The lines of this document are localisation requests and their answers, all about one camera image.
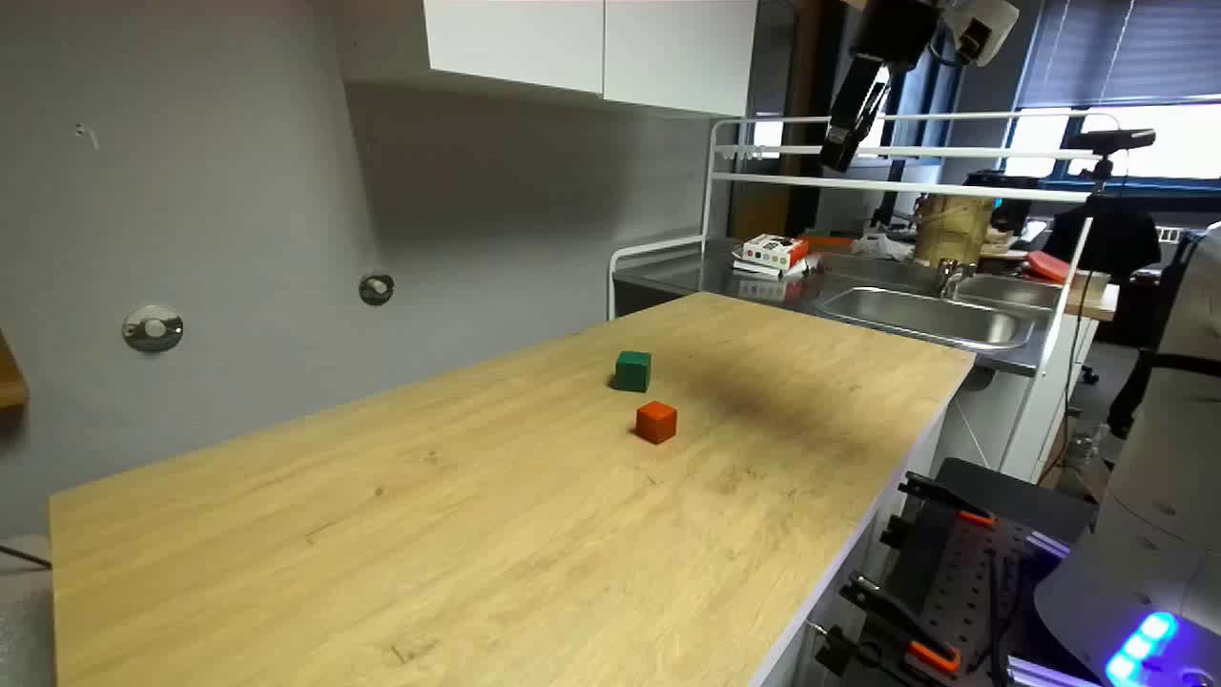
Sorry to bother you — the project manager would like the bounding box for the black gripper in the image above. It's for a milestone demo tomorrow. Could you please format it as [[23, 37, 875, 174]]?
[[820, 58, 889, 172]]

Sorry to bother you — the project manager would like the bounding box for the orange block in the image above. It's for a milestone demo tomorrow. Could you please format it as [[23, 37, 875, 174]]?
[[635, 399, 680, 443]]

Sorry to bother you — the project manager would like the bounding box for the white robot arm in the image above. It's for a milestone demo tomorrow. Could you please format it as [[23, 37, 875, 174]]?
[[1035, 228, 1221, 687]]

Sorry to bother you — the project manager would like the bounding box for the green block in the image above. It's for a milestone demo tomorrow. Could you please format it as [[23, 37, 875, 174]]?
[[609, 352, 654, 392]]

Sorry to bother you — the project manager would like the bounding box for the white metal shelf rack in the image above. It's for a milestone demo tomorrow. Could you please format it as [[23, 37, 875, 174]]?
[[607, 108, 1100, 490]]

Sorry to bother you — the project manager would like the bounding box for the colourful game box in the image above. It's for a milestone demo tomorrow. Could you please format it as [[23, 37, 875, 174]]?
[[734, 231, 811, 278]]

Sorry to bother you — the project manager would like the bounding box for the stainless steel sink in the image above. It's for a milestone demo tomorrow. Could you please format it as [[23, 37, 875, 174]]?
[[816, 285, 1039, 353]]

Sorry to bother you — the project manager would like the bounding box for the white wall cabinet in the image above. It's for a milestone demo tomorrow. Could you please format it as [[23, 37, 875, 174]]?
[[340, 0, 762, 122]]

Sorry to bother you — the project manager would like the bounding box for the camera on tripod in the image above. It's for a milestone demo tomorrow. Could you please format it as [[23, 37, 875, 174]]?
[[1059, 124, 1155, 182]]

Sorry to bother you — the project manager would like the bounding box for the black clamp with orange handle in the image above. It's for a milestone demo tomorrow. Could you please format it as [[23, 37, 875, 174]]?
[[900, 474, 1000, 529]]

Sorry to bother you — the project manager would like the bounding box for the round wall socket right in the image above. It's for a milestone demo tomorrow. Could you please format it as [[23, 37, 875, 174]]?
[[357, 275, 397, 306]]

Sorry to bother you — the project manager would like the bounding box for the round wall socket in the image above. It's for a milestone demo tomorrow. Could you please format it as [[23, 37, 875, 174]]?
[[357, 275, 397, 306], [123, 306, 186, 353]]

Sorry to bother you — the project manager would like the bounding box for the round wall socket left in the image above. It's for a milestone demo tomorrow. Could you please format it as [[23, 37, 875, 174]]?
[[123, 306, 186, 353]]

